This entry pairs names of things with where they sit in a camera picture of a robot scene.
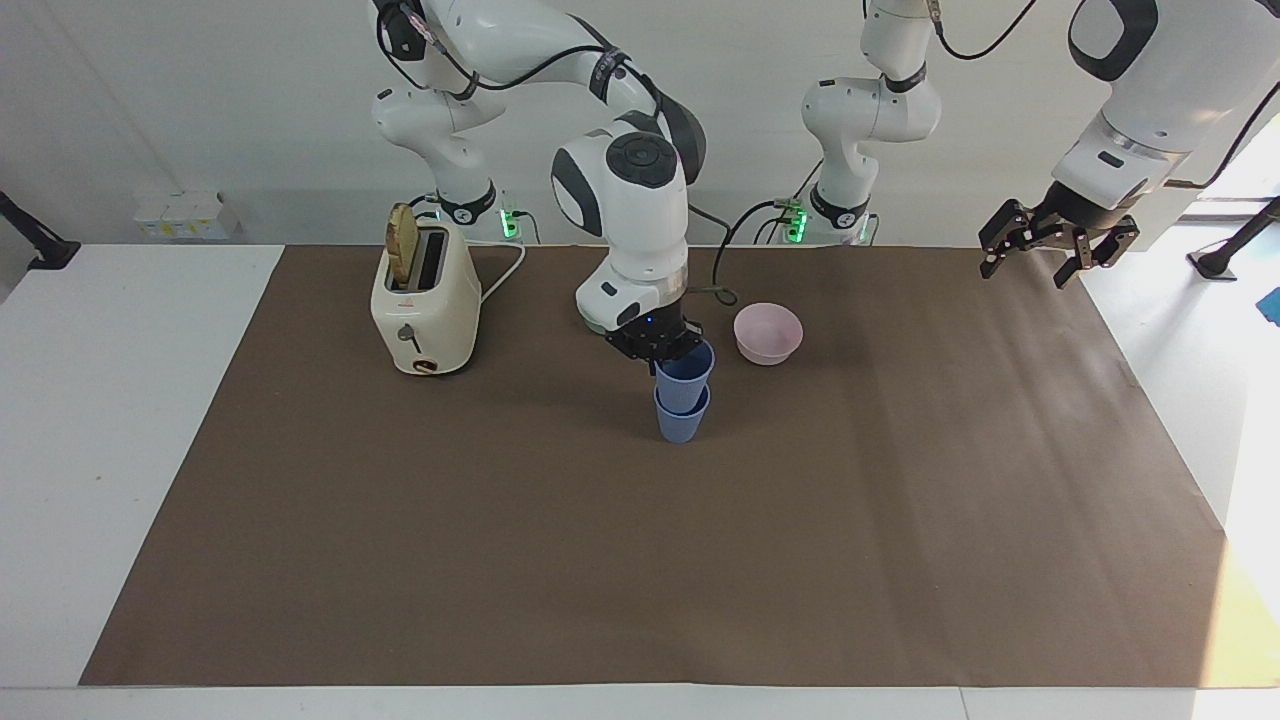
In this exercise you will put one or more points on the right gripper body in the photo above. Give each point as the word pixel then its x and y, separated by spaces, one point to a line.
pixel 655 318

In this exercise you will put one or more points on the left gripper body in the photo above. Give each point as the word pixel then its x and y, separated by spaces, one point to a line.
pixel 1085 212

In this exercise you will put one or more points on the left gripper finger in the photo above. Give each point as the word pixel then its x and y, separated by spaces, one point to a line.
pixel 1010 235
pixel 1095 252

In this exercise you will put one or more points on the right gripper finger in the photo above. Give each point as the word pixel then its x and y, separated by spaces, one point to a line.
pixel 632 352
pixel 688 340

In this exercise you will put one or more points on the blue plastic cup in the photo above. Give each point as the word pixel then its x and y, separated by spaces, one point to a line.
pixel 680 425
pixel 687 378

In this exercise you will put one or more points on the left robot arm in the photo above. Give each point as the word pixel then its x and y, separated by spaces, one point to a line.
pixel 868 112

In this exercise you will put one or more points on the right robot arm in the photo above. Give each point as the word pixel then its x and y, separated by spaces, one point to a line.
pixel 628 215

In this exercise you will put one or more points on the pink bowl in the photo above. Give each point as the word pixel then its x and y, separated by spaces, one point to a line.
pixel 768 334

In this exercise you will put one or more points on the black stand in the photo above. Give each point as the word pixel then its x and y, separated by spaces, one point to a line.
pixel 1232 250
pixel 35 245

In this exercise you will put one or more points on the blue object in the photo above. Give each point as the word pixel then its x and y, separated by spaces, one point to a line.
pixel 1273 307

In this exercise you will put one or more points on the cream toaster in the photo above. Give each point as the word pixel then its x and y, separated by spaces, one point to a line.
pixel 425 315

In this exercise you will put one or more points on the toast slice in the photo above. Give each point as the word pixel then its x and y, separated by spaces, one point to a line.
pixel 402 245

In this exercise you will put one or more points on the white wall boxes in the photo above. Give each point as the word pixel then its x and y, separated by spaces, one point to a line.
pixel 185 215

